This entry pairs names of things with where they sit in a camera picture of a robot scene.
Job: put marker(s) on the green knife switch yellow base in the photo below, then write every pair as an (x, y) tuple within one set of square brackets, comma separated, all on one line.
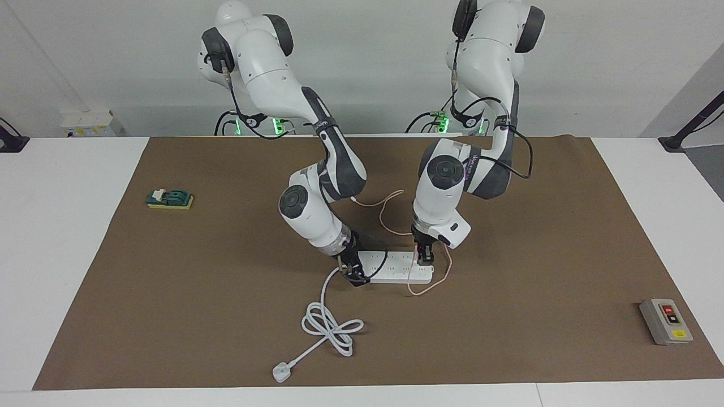
[(172, 198)]

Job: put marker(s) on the white wall box yellow labels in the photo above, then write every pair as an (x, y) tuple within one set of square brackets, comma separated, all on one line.
[(90, 124)]

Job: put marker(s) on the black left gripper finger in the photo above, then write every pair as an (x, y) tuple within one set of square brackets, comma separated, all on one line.
[(421, 256), (430, 256)]

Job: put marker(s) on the white power strip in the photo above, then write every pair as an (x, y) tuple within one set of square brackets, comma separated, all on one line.
[(396, 271)]

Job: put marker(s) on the grey push button box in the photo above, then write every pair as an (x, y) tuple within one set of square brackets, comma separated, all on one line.
[(667, 325)]

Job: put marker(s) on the pink charger adapter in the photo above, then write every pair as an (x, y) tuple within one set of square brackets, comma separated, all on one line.
[(425, 259)]

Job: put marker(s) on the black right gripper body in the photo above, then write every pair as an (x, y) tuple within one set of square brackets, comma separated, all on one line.
[(352, 251)]

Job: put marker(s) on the black clamp stand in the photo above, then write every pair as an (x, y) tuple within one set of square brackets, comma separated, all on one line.
[(11, 141), (673, 141)]

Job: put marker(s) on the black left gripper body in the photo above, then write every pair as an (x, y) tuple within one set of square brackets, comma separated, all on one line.
[(424, 240)]

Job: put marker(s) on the brown table mat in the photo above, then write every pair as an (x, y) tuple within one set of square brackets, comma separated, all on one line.
[(226, 282)]

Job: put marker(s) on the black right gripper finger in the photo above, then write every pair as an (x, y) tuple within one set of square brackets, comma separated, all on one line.
[(347, 269), (361, 277)]

